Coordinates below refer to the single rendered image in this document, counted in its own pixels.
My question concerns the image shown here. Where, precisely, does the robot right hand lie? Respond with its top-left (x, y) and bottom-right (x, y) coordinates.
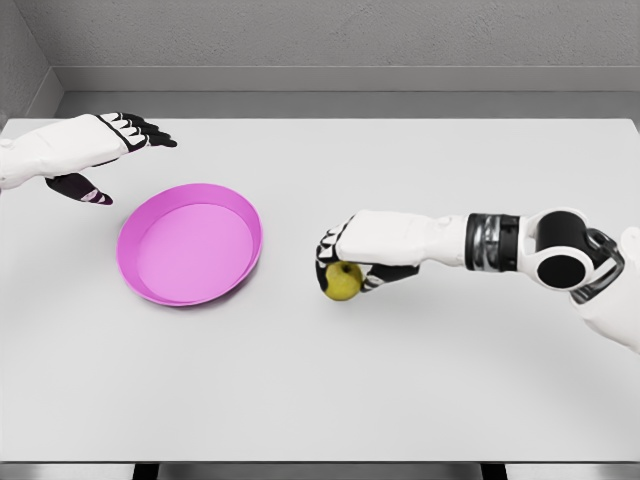
top-left (314, 208), bottom-right (437, 295)

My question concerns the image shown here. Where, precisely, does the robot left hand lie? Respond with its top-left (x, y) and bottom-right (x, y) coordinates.
top-left (30, 112), bottom-right (179, 206)

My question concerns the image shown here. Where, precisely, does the yellow-green apple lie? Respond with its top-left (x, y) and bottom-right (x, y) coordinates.
top-left (324, 261), bottom-right (363, 303)

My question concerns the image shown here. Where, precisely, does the pink round plate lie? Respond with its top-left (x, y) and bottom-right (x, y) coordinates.
top-left (116, 183), bottom-right (264, 309)

